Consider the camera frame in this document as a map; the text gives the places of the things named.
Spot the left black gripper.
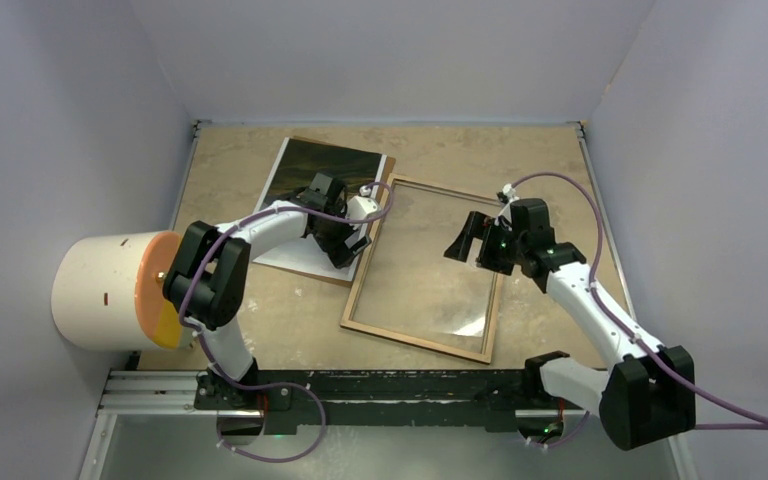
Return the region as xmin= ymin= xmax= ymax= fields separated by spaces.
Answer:
xmin=313 ymin=199 xmax=370 ymax=268

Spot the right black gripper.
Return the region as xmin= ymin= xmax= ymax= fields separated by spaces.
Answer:
xmin=444 ymin=212 xmax=527 ymax=277

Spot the wooden picture frame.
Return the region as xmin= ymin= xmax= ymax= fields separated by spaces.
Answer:
xmin=340 ymin=172 xmax=512 ymax=366

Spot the dark landscape photo print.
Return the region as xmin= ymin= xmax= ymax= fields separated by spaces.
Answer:
xmin=255 ymin=137 xmax=395 ymax=284

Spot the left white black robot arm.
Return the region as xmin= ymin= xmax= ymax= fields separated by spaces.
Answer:
xmin=162 ymin=173 xmax=389 ymax=409

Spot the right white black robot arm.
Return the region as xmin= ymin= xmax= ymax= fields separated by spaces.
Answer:
xmin=444 ymin=198 xmax=696 ymax=451

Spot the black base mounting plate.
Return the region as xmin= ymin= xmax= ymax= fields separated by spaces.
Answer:
xmin=194 ymin=369 xmax=577 ymax=438

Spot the white cylinder with orange lid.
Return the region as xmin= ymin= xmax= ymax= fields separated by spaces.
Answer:
xmin=50 ymin=230 xmax=185 ymax=351

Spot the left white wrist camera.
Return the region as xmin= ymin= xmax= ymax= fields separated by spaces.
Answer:
xmin=345 ymin=195 xmax=383 ymax=225

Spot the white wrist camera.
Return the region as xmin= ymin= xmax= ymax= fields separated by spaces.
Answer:
xmin=345 ymin=195 xmax=383 ymax=225
xmin=497 ymin=183 xmax=519 ymax=220

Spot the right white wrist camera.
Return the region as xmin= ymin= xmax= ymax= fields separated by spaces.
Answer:
xmin=497 ymin=183 xmax=519 ymax=220

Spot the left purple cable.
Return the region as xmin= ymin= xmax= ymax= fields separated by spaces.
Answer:
xmin=177 ymin=181 xmax=395 ymax=464

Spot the purple cable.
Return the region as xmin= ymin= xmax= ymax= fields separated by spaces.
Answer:
xmin=177 ymin=181 xmax=395 ymax=464
xmin=503 ymin=172 xmax=768 ymax=452

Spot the aluminium rail frame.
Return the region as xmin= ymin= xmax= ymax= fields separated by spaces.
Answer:
xmin=79 ymin=120 xmax=700 ymax=480

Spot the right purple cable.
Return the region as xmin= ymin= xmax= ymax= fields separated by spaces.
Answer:
xmin=503 ymin=172 xmax=768 ymax=452

